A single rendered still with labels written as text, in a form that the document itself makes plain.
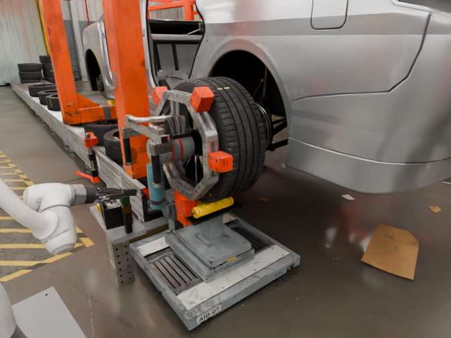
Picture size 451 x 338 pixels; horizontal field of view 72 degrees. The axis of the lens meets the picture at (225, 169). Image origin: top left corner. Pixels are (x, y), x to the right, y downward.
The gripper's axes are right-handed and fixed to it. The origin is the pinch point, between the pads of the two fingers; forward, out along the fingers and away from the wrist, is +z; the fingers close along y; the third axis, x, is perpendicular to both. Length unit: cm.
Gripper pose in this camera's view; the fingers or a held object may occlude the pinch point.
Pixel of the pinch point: (129, 192)
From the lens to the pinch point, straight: 149.6
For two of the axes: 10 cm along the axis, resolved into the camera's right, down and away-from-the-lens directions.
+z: 7.2, 0.1, 7.0
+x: -1.9, 9.6, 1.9
